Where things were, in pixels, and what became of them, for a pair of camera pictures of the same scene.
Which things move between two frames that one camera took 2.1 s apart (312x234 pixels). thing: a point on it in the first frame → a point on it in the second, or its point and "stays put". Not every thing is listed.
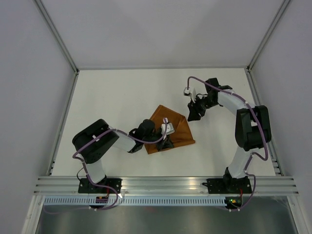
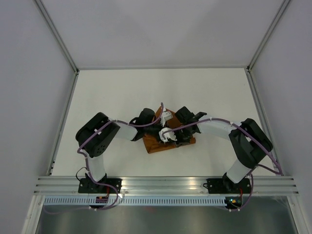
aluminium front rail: [164, 185] stays put
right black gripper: [194, 110] → [179, 142]
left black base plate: [85, 185] stays put
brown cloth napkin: [182, 135] stays put
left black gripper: [166, 143] → [160, 125]
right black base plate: [228, 185] stays put
